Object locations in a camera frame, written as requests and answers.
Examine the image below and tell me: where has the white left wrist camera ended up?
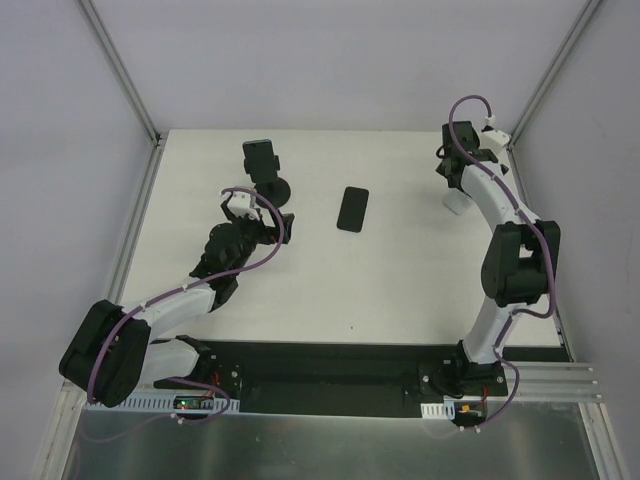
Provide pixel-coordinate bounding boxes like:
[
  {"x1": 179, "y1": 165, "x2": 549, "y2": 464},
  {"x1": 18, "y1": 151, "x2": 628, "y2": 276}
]
[{"x1": 221, "y1": 188, "x2": 262, "y2": 221}]

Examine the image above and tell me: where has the right aluminium frame post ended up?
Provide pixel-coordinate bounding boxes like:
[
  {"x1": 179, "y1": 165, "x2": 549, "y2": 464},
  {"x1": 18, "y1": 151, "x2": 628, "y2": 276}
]
[{"x1": 507, "y1": 0, "x2": 606, "y2": 150}]

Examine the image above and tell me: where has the left aluminium frame post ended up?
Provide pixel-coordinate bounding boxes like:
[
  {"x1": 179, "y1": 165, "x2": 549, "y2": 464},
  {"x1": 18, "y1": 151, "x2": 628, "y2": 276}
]
[{"x1": 76, "y1": 0, "x2": 163, "y2": 147}]

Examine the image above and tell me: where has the left white cable duct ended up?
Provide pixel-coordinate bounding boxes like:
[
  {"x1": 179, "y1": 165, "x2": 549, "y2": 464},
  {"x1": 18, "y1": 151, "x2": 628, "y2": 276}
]
[{"x1": 117, "y1": 393, "x2": 240, "y2": 415}]

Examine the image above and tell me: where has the silver folding phone stand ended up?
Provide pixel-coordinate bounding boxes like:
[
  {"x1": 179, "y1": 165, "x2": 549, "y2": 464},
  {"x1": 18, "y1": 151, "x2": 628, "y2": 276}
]
[{"x1": 442, "y1": 189, "x2": 474, "y2": 216}]

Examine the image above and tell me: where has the aluminium rail extrusion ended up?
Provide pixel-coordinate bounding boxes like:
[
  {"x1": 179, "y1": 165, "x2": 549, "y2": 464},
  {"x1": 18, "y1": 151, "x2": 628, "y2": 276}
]
[{"x1": 514, "y1": 362, "x2": 604, "y2": 403}]

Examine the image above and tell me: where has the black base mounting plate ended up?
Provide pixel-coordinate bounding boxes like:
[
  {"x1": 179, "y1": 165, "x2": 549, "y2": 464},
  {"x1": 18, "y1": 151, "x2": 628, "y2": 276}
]
[{"x1": 149, "y1": 339, "x2": 511, "y2": 416}]

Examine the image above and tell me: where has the aluminium frame post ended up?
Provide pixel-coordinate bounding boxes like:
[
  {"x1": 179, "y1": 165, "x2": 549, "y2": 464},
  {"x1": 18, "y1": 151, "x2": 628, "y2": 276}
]
[
  {"x1": 507, "y1": 0, "x2": 606, "y2": 150},
  {"x1": 76, "y1": 0, "x2": 163, "y2": 147}
]

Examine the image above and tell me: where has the white cable duct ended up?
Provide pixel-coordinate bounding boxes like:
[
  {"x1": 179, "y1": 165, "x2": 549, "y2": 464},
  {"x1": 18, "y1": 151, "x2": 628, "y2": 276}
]
[
  {"x1": 420, "y1": 400, "x2": 456, "y2": 421},
  {"x1": 117, "y1": 393, "x2": 240, "y2": 415}
]

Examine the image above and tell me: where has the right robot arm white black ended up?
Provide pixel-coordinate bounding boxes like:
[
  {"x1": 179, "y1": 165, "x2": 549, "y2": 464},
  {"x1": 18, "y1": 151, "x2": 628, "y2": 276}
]
[{"x1": 432, "y1": 121, "x2": 561, "y2": 397}]

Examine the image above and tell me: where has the teal-edged black smartphone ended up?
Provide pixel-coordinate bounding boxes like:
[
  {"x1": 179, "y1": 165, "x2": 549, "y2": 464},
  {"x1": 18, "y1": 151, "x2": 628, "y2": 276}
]
[{"x1": 242, "y1": 139, "x2": 279, "y2": 184}]

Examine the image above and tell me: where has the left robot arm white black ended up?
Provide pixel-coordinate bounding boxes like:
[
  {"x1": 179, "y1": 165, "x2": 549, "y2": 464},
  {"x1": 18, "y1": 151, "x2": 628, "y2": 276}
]
[{"x1": 59, "y1": 207, "x2": 295, "y2": 407}]

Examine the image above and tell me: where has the black round-base phone stand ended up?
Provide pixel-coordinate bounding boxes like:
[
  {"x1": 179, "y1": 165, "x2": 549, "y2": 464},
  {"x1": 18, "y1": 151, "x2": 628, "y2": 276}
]
[{"x1": 253, "y1": 154, "x2": 291, "y2": 208}]

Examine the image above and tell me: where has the black phone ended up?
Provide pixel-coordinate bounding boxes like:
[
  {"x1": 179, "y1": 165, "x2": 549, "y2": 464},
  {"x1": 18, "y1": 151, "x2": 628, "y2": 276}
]
[{"x1": 336, "y1": 186, "x2": 370, "y2": 233}]

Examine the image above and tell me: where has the right white cable duct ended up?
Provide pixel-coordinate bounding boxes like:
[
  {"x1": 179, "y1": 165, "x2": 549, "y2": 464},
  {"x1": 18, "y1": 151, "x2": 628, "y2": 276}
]
[{"x1": 420, "y1": 400, "x2": 456, "y2": 421}]

